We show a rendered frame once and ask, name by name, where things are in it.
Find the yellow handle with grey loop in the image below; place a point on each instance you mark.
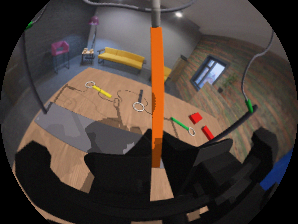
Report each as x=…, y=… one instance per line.
x=98, y=89

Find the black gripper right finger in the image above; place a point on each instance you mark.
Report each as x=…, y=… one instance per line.
x=181, y=159

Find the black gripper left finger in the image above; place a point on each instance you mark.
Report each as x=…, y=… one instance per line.
x=135, y=164

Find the red rectangular block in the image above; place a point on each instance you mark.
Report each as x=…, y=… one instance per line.
x=195, y=118
x=207, y=133

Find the orange handle with grey ring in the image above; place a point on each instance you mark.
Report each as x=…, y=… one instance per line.
x=158, y=94

